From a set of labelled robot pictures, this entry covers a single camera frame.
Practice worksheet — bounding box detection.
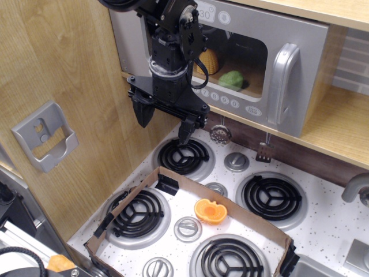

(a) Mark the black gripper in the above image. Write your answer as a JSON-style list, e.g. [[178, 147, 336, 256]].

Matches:
[[127, 69, 210, 145]]

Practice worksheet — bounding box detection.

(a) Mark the silver toy microwave door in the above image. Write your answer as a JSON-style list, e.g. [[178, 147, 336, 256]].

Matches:
[[109, 1, 329, 137]]

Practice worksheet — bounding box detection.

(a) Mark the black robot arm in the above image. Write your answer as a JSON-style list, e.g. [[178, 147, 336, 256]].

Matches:
[[101, 1, 210, 145]]

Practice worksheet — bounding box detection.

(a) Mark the back left stove burner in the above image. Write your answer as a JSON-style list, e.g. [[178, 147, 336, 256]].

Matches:
[[152, 138, 216, 182]]

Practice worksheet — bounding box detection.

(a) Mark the stove burner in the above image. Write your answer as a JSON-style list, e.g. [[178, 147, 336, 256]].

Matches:
[[106, 188, 171, 250], [235, 171, 308, 231], [152, 138, 216, 182], [189, 234, 271, 277]]

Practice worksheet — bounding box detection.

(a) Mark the silver hanging strainer spoon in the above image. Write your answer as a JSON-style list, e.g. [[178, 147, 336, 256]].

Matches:
[[209, 115, 232, 145]]

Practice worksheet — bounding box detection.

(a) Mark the yellow toy corn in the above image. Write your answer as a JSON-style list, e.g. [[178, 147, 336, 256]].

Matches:
[[199, 49, 219, 75]]

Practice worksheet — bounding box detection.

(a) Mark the green toy vegetable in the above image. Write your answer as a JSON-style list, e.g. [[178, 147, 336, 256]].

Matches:
[[219, 70, 244, 90]]

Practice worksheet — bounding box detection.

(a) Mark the back grey stove knob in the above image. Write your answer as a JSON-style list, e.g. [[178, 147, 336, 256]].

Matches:
[[224, 152, 250, 173]]

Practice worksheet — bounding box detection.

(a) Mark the grey stove knob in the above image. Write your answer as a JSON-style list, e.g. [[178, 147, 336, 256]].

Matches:
[[174, 216, 202, 243], [142, 257, 174, 277], [224, 152, 250, 173]]

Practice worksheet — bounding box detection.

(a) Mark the middle small grey knob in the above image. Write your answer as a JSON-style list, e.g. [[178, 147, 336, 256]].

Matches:
[[205, 182, 228, 197]]

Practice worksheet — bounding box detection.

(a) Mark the orange toy pumpkin half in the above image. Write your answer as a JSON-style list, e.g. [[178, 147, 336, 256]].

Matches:
[[194, 199, 228, 225]]

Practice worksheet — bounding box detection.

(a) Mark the front left stove burner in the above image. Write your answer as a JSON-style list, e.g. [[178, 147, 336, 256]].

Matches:
[[106, 188, 171, 250]]

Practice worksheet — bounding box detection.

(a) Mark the hanging toy spatula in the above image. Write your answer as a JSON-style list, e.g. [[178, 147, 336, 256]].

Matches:
[[255, 133, 274, 163]]

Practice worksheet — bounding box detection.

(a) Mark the centre grey stove knob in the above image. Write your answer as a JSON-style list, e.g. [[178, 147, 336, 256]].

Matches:
[[174, 216, 202, 243]]

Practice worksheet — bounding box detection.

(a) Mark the back right stove burner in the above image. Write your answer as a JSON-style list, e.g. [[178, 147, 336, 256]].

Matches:
[[235, 171, 308, 231]]

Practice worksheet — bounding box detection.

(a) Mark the brown cardboard barrier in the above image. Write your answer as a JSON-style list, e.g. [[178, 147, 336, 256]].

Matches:
[[85, 167, 299, 276]]

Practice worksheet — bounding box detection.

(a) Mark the front grey stove knob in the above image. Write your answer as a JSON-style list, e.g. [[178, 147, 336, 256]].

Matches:
[[142, 257, 174, 277]]

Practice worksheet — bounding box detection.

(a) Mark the front right stove burner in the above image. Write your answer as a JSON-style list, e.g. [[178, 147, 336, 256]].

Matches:
[[189, 234, 271, 277]]

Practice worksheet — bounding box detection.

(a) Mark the black equipment at left edge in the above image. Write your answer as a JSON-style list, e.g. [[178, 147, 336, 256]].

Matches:
[[1, 182, 37, 237]]

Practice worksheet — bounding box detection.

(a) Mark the orange object at bottom left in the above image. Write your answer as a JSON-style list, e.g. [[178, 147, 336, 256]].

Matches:
[[46, 254, 76, 272]]

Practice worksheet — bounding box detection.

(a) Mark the grey toy faucet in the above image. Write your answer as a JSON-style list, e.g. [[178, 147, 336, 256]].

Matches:
[[341, 173, 368, 207]]

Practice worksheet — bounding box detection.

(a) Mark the silver toy sink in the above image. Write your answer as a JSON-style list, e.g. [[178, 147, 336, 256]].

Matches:
[[291, 239, 368, 276]]

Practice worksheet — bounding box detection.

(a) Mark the grey wall phone holder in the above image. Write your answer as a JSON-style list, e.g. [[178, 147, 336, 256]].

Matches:
[[12, 100, 79, 173]]

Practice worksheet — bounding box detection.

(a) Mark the black cable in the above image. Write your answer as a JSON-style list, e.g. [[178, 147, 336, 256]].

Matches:
[[0, 246, 47, 277]]

